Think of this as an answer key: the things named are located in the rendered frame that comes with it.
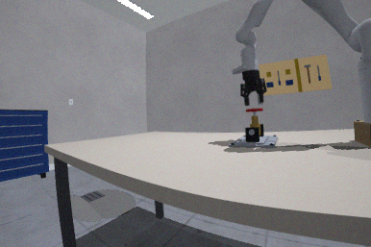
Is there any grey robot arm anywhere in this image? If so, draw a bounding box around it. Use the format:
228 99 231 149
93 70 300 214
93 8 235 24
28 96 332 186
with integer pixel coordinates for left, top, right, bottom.
232 0 371 123

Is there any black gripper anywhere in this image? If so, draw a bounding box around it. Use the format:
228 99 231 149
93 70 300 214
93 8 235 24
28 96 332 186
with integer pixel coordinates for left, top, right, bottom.
240 70 267 106

